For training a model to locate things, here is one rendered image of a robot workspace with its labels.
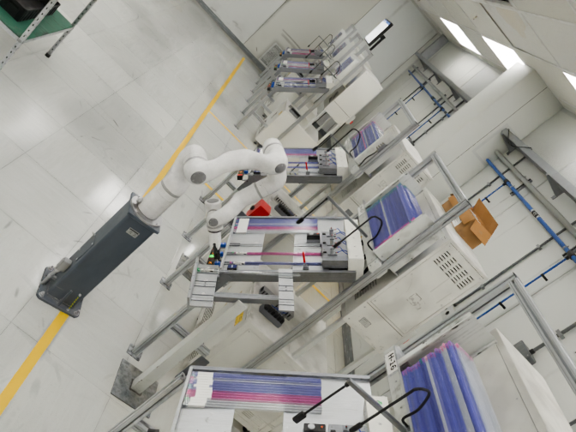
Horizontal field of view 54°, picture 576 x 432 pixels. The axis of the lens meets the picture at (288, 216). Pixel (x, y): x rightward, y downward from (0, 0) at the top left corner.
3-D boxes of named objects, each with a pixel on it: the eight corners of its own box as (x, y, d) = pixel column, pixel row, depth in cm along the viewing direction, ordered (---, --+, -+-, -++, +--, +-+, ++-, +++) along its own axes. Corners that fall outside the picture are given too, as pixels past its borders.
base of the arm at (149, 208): (128, 212, 268) (153, 187, 262) (132, 190, 283) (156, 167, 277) (159, 233, 277) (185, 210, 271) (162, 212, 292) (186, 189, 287)
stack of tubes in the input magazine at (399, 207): (374, 249, 289) (416, 217, 281) (365, 209, 335) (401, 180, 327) (390, 265, 292) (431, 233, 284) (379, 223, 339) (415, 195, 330)
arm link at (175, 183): (162, 189, 266) (196, 157, 259) (159, 167, 280) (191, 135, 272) (181, 201, 274) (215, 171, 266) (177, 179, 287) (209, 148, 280)
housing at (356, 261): (347, 282, 296) (348, 258, 290) (343, 240, 340) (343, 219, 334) (363, 282, 295) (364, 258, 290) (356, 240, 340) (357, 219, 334)
